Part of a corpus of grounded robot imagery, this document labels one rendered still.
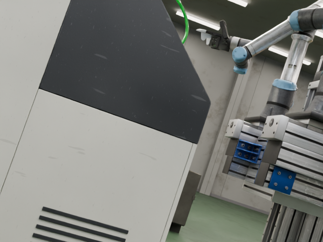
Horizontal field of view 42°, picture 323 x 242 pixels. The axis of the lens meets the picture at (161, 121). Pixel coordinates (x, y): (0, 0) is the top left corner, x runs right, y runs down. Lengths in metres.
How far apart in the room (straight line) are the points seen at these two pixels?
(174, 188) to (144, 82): 0.39
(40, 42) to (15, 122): 0.27
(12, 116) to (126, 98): 0.37
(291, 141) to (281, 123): 0.08
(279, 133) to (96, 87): 0.67
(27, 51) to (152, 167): 0.57
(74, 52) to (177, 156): 0.50
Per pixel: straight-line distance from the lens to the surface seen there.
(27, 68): 1.43
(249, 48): 2.27
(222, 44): 2.46
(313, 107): 1.71
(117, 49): 1.46
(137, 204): 1.49
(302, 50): 2.40
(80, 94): 1.43
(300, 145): 1.63
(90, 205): 1.47
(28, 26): 1.45
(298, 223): 1.94
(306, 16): 1.59
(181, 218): 4.33
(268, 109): 2.15
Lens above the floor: 0.72
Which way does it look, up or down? 4 degrees up
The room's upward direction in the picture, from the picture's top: 19 degrees clockwise
